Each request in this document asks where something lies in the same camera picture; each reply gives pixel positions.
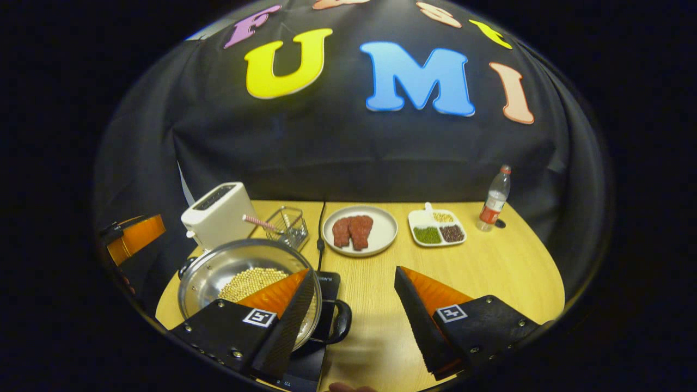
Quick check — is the clear wire basket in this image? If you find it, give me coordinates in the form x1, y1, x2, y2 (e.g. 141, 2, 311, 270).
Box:
264, 206, 309, 251

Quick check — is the black power cable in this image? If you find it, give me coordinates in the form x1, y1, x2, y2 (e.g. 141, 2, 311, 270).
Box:
316, 200, 327, 270

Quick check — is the pink striped straw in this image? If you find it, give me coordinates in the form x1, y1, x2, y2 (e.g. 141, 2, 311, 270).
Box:
243, 214, 279, 232

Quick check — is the black induction cooktop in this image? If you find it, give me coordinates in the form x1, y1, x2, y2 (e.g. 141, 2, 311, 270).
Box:
272, 271, 341, 391

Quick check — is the red meat slice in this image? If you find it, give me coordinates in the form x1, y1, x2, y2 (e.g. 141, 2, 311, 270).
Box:
348, 215, 374, 251
333, 218, 352, 248

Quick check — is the white toaster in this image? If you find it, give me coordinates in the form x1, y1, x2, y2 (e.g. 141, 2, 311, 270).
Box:
181, 182, 256, 252

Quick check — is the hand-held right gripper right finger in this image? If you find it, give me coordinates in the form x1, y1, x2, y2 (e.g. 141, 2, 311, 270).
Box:
395, 265, 540, 381

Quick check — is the steel pot with black handles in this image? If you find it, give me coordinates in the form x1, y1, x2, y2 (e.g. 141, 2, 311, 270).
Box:
177, 238, 353, 352

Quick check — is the white divided dish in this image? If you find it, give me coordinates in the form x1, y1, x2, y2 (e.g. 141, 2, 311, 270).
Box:
408, 202, 467, 247

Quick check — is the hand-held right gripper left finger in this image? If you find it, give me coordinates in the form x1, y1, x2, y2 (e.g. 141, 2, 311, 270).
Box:
170, 267, 318, 381

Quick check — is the yellow soybeans pile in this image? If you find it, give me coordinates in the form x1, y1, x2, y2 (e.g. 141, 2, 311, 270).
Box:
218, 267, 289, 303

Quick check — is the clear bottle with red label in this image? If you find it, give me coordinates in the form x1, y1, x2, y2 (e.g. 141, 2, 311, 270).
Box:
477, 165, 512, 232

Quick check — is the round white plate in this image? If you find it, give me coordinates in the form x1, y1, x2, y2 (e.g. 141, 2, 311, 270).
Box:
322, 205, 399, 258

